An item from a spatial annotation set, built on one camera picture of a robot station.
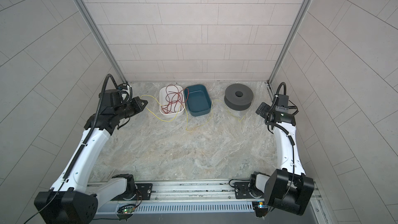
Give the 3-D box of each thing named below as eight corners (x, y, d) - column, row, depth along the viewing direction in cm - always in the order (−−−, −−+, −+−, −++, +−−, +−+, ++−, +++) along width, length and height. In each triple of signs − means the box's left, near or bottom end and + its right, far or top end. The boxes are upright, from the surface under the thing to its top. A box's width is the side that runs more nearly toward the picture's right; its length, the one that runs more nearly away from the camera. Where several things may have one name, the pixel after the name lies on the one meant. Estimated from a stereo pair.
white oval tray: (159, 118, 98) (157, 114, 94) (161, 91, 113) (160, 86, 108) (185, 116, 99) (184, 111, 95) (184, 89, 114) (183, 84, 110)
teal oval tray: (189, 118, 99) (188, 113, 95) (183, 90, 114) (182, 86, 110) (213, 112, 101) (214, 108, 97) (205, 86, 116) (205, 82, 112)
